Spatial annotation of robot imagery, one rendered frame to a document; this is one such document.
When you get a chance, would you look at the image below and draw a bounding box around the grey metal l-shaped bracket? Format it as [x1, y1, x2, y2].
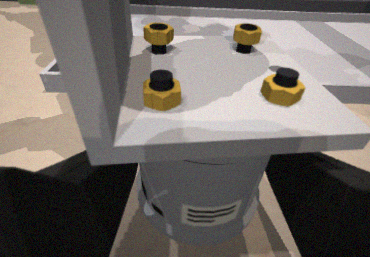
[36, 0, 370, 166]

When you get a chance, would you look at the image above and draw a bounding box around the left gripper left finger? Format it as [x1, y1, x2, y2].
[0, 150, 138, 257]

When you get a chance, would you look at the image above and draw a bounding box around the yellow hex nut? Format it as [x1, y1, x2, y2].
[233, 23, 262, 45]
[143, 78, 181, 111]
[143, 22, 174, 45]
[261, 74, 305, 106]

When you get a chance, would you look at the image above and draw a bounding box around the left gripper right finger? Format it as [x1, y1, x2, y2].
[265, 152, 370, 257]

